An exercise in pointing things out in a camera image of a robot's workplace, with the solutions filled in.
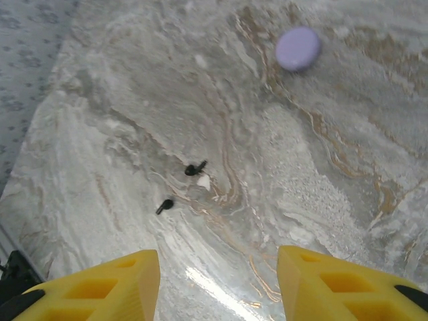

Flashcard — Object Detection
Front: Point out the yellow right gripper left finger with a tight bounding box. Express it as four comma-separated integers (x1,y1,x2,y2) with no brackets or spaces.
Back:
0,249,161,321

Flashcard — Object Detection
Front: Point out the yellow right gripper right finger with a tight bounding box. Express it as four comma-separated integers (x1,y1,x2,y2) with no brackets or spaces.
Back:
276,245,428,321

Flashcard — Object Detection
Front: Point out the purple earbud charging case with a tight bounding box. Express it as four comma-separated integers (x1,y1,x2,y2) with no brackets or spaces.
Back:
274,26,322,73

